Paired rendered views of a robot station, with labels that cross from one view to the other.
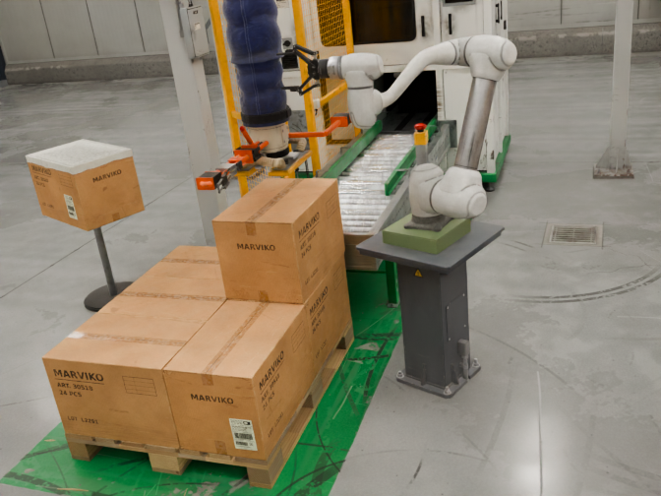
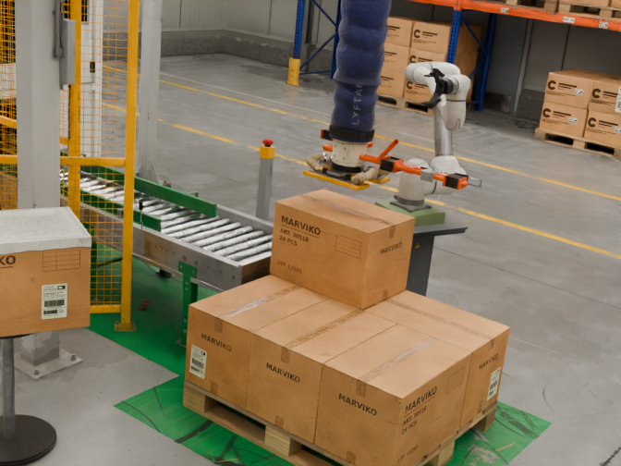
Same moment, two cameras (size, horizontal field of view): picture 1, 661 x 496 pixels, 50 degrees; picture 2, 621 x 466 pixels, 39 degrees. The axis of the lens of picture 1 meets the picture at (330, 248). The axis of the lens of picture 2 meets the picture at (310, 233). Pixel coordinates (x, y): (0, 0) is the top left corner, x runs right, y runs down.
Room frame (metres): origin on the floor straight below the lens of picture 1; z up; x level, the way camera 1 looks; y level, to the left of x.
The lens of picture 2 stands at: (2.31, 4.41, 2.26)
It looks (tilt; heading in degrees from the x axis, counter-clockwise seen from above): 19 degrees down; 285
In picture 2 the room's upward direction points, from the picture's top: 6 degrees clockwise
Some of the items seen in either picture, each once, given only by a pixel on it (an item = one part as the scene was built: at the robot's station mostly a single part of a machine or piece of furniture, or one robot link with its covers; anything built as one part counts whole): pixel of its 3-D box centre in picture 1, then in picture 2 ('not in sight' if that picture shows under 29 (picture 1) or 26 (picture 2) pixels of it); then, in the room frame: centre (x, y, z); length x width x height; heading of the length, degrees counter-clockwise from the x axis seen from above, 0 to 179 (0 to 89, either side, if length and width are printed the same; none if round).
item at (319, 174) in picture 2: (254, 159); (335, 176); (3.30, 0.31, 1.13); 0.34 x 0.10 x 0.05; 159
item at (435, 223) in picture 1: (431, 216); (408, 200); (3.04, -0.47, 0.85); 0.22 x 0.18 x 0.06; 145
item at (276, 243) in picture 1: (283, 236); (341, 246); (3.25, 0.22, 0.74); 0.60 x 0.40 x 0.40; 158
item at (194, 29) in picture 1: (195, 31); (58, 49); (4.62, 0.67, 1.62); 0.20 x 0.05 x 0.30; 159
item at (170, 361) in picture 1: (214, 335); (347, 353); (3.08, 0.61, 0.34); 1.20 x 1.00 x 0.40; 159
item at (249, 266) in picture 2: (313, 237); (282, 255); (3.60, 0.09, 0.58); 0.70 x 0.03 x 0.06; 69
